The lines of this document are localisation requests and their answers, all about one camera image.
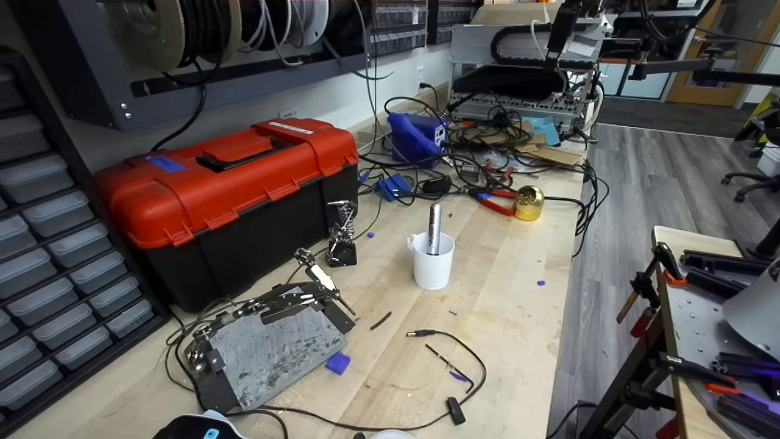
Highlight silver grey marker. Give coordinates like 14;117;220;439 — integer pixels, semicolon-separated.
426;202;447;258

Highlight white mug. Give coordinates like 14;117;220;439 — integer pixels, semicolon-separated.
406;230;458;293

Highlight blue plastic connector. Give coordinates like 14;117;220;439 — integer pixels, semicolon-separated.
376;171;414;202

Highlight black power adapter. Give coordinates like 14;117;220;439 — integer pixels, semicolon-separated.
419;175;454;200

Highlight small black clamp stand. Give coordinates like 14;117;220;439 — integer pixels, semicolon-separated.
325;197;361;269

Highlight blue hot air gun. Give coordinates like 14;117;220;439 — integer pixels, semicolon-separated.
385;110;452;171

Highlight silver screwdriver tool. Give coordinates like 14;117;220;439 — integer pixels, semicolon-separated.
294;246;361;319

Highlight small blue block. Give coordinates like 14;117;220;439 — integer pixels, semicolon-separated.
325;351;354;378

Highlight thin black purple probe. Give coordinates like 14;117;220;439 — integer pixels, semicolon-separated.
423;343;476;389

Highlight red and black toolbox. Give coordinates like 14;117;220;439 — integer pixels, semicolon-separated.
94;117;363;314

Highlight brown cardboard piece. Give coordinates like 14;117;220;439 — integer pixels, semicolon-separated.
518;140;591;171

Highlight teal small box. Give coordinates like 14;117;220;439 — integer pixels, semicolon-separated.
521;117;563;150

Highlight grey metal plate device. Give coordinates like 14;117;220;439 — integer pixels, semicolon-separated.
181;288;358;416

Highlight small parts drawer cabinet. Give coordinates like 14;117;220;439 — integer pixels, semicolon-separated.
363;0;484;58

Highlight black orange bar clamp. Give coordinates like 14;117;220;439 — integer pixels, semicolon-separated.
615;241;690;340

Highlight black device cyan light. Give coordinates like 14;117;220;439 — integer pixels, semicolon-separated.
151;411;246;439

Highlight side table with wood board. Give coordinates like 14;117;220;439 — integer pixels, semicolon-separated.
581;225;780;439

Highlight grey drawer cabinet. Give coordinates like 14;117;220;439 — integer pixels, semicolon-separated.
0;47;173;434

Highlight black office chair base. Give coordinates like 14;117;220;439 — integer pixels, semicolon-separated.
720;113;780;206

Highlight wooden door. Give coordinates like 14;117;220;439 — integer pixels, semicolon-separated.
665;0;780;108

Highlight grey metal plate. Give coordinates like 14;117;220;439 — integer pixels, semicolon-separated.
721;258;780;362

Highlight purple black clamp tool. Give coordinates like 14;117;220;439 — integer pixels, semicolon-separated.
705;382;780;439
714;350;780;382

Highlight red handled pliers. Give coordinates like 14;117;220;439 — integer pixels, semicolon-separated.
470;188;519;221

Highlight black cable with plug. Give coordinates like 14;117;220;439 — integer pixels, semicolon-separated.
241;327;490;434

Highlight black wire cable spool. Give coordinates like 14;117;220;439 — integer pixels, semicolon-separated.
179;0;246;68
325;0;378;57

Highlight black cable over bench edge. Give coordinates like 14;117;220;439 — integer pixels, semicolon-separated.
541;156;612;261

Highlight white wire cable spool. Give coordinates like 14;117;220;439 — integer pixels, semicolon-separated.
241;0;331;53

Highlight black cable hanging from rack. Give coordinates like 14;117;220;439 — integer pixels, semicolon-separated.
148;57;209;156

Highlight cable spool wide flange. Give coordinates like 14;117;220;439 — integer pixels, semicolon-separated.
108;0;191;73

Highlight dark metal wall rack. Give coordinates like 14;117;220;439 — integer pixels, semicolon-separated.
8;0;484;132

